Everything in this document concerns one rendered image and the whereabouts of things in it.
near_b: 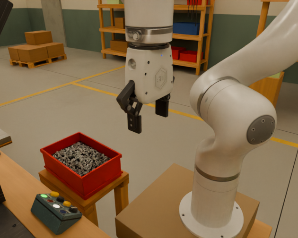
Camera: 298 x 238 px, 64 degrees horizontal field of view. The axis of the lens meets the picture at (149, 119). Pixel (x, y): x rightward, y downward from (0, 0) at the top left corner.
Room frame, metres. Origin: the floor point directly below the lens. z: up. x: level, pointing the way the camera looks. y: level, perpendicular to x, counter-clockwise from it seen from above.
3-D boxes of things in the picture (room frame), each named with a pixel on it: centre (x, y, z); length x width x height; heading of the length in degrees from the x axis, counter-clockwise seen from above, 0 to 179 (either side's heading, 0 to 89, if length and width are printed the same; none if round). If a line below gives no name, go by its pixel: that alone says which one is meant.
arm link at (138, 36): (0.45, 0.00, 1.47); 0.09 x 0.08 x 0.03; 142
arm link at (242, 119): (0.48, -0.19, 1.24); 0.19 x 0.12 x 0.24; 17
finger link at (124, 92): (0.42, 0.03, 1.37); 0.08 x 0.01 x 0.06; 142
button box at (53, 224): (0.56, 0.30, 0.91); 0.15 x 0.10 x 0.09; 52
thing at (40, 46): (6.56, 2.99, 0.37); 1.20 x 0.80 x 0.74; 153
